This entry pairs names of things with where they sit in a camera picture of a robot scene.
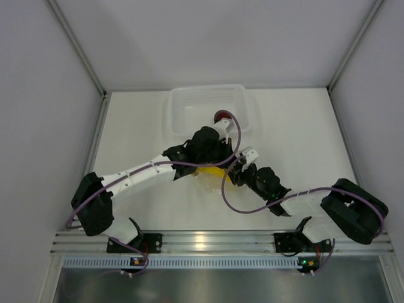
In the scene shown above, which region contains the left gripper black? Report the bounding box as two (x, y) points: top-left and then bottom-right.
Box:
(197, 136), (237, 169)

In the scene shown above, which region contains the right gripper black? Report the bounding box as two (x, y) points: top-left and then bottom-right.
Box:
(227, 160), (270, 200)

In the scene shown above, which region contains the yellow fake banana bunch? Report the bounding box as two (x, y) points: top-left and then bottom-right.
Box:
(194, 166), (244, 189)

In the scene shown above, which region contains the clear polka dot zip bag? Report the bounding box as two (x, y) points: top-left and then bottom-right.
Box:
(192, 165), (244, 193)

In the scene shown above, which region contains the dark red fake apple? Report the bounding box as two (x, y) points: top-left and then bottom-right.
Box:
(213, 110), (232, 124)

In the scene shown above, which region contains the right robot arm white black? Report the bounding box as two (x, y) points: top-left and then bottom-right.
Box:
(224, 156), (389, 251)

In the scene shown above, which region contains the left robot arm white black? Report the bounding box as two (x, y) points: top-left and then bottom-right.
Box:
(71, 122), (234, 252)

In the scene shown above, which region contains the white perforated plastic basket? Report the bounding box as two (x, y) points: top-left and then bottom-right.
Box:
(166, 84), (255, 139)

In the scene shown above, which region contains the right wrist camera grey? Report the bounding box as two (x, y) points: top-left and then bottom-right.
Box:
(241, 146), (259, 167)

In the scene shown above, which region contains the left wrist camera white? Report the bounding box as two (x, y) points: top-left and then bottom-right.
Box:
(212, 118), (234, 140)

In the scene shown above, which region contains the aluminium mounting rail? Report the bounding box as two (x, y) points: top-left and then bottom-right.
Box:
(50, 230), (394, 256)

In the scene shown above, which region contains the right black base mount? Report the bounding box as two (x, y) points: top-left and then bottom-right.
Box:
(273, 217), (316, 256)

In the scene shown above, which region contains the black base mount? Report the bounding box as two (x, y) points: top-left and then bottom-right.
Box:
(273, 217), (316, 256)
(106, 232), (163, 254)

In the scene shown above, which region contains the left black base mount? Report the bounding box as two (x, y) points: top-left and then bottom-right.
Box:
(106, 232), (163, 254)

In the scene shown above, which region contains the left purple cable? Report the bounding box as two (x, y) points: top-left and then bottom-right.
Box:
(64, 114), (243, 231)

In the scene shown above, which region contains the purple cable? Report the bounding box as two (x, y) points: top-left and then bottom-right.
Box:
(222, 156), (384, 236)
(64, 114), (243, 231)

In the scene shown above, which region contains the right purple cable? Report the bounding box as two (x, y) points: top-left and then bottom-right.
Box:
(222, 156), (384, 236)

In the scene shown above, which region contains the white slotted cable duct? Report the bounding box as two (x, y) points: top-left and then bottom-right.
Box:
(63, 256), (306, 270)

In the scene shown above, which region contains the aluminium frame post left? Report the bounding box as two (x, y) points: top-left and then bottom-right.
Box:
(47, 0), (108, 98)

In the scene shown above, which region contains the aluminium frame post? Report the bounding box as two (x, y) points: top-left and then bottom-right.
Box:
(47, 0), (108, 98)
(326, 0), (388, 92)

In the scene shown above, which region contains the aluminium frame post right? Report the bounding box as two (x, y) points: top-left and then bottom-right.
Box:
(326, 0), (388, 92)

